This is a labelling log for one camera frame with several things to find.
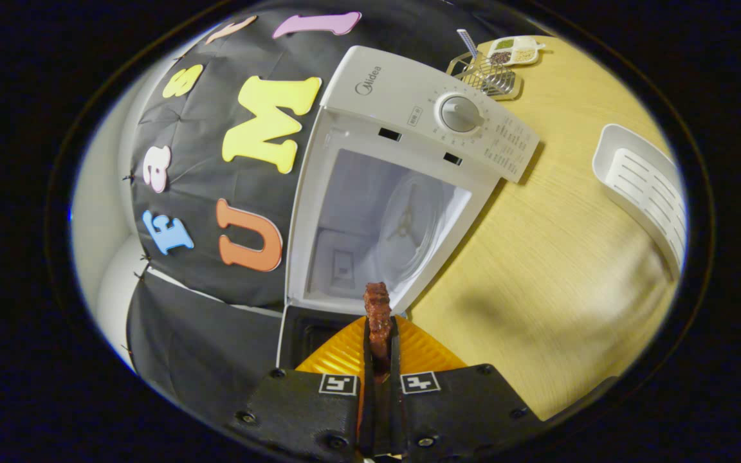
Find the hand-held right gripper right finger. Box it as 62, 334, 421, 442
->
383, 315, 545, 460

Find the white plastic tray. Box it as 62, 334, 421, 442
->
592, 123, 688, 277

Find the white microwave oven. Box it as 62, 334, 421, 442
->
276, 45, 542, 370

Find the blue white patterned utensil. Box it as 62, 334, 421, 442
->
456, 28, 479, 62

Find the white divided spice dish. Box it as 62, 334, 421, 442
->
486, 35, 546, 67

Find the brown meat piece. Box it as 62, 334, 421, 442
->
363, 282, 394, 377

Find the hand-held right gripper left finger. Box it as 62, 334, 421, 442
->
229, 315, 378, 460

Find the metal wire basket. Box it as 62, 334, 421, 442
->
446, 51, 522, 101

